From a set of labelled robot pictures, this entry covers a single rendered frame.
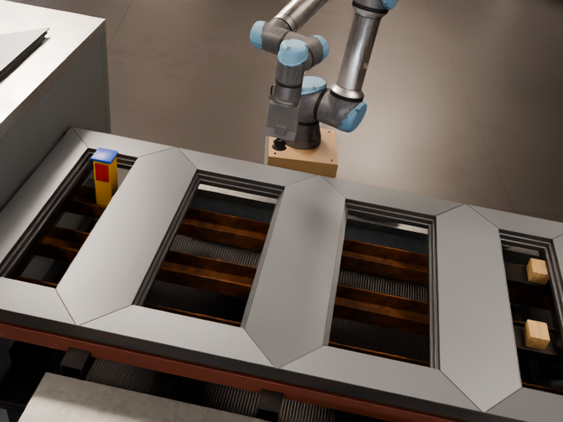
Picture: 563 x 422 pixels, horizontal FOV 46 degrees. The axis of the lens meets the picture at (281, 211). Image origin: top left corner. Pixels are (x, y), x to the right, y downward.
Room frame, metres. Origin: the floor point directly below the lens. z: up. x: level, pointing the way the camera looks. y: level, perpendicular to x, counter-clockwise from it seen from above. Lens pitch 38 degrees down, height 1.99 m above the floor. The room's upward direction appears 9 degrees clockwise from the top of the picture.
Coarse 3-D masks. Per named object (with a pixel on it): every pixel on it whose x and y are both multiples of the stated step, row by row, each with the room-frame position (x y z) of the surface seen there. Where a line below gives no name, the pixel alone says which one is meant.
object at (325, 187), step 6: (306, 180) 1.60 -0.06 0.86; (312, 180) 1.60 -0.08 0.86; (288, 186) 1.55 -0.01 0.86; (294, 186) 1.56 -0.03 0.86; (300, 186) 1.56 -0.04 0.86; (306, 186) 1.57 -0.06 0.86; (312, 186) 1.57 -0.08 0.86; (318, 186) 1.58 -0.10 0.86; (324, 186) 1.58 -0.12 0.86; (330, 186) 1.59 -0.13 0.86; (318, 192) 1.55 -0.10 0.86; (324, 192) 1.55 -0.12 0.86; (330, 192) 1.56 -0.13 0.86; (336, 192) 1.56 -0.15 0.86
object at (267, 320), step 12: (252, 312) 1.04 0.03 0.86; (264, 312) 1.05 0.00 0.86; (276, 312) 1.05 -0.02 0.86; (288, 312) 1.06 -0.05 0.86; (252, 324) 1.01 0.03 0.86; (264, 324) 1.01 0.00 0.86; (276, 324) 1.02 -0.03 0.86; (288, 324) 1.02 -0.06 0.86; (300, 324) 1.03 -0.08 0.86; (312, 324) 1.03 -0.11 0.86; (324, 324) 1.04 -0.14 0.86; (288, 336) 0.99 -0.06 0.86; (300, 336) 0.99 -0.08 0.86; (312, 336) 1.00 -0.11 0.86
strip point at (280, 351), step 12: (252, 336) 0.97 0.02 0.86; (264, 336) 0.98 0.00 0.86; (276, 336) 0.98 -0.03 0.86; (264, 348) 0.94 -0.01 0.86; (276, 348) 0.95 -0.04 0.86; (288, 348) 0.95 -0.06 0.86; (300, 348) 0.96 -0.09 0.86; (312, 348) 0.96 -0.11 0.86; (276, 360) 0.92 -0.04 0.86; (288, 360) 0.92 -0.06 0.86
